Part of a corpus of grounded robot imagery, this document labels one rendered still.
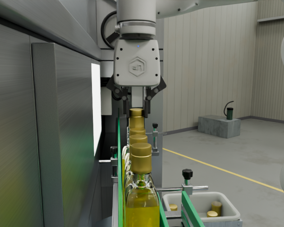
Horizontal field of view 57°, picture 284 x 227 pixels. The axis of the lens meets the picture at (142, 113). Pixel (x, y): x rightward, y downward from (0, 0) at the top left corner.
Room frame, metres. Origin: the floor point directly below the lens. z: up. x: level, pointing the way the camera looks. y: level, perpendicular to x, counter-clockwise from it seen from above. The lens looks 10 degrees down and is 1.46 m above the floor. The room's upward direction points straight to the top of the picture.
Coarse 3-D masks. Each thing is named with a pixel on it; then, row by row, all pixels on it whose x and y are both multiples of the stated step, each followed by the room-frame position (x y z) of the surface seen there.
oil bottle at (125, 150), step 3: (126, 147) 0.64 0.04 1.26; (123, 150) 0.64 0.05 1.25; (126, 150) 0.63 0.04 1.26; (123, 153) 0.63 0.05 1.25; (126, 153) 0.62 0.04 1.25; (123, 156) 0.62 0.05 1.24; (123, 159) 0.62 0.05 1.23; (123, 162) 0.62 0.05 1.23; (123, 165) 0.62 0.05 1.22; (123, 168) 0.62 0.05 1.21; (123, 171) 0.62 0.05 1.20; (123, 174) 0.62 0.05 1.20; (123, 177) 0.62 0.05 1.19; (123, 180) 0.62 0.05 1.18; (123, 183) 0.62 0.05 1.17; (123, 186) 0.62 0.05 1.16; (123, 189) 0.62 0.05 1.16; (123, 192) 0.62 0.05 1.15; (123, 195) 0.62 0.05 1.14; (123, 198) 0.62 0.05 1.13; (123, 201) 0.62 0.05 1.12; (123, 204) 0.62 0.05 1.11; (123, 207) 0.62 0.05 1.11; (123, 210) 0.62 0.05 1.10; (123, 213) 0.62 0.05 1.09; (123, 216) 0.62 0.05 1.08; (123, 219) 0.62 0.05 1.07; (123, 222) 0.62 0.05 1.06
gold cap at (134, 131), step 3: (132, 129) 0.53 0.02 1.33; (135, 129) 0.53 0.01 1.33; (138, 129) 0.53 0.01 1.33; (141, 129) 0.53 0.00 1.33; (144, 129) 0.53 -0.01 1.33; (129, 132) 0.53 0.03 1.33; (132, 132) 0.52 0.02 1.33; (135, 132) 0.52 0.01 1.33; (138, 132) 0.52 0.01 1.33; (141, 132) 0.52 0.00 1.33; (144, 132) 0.52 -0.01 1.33; (129, 135) 0.53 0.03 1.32
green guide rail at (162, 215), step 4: (160, 204) 0.58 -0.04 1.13; (160, 208) 0.57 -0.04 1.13; (160, 212) 0.55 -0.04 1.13; (164, 212) 0.55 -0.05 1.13; (160, 216) 0.54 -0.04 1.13; (164, 216) 0.53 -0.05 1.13; (160, 220) 0.54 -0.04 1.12; (164, 220) 0.52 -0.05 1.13; (160, 224) 0.54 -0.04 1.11; (164, 224) 0.50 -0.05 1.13
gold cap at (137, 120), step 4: (136, 108) 0.61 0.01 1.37; (132, 112) 0.58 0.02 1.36; (136, 112) 0.57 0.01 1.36; (140, 112) 0.58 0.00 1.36; (132, 116) 0.58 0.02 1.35; (136, 116) 0.58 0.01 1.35; (140, 116) 0.58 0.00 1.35; (132, 120) 0.58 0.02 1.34; (136, 120) 0.57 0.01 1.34; (140, 120) 0.58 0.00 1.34; (132, 124) 0.58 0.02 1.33; (136, 124) 0.57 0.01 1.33; (140, 124) 0.58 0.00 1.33
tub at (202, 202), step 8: (200, 192) 0.90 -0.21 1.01; (208, 192) 0.90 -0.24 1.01; (216, 192) 0.90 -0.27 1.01; (168, 200) 0.87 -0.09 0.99; (176, 200) 0.88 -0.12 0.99; (192, 200) 0.88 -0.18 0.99; (200, 200) 0.89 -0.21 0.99; (208, 200) 0.89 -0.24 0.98; (216, 200) 0.89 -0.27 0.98; (224, 200) 0.85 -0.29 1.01; (168, 208) 0.79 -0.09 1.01; (200, 208) 0.88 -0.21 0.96; (208, 208) 0.89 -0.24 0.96; (224, 208) 0.84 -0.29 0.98; (232, 208) 0.79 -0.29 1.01; (200, 216) 0.86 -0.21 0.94; (224, 216) 0.83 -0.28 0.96; (232, 216) 0.74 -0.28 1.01
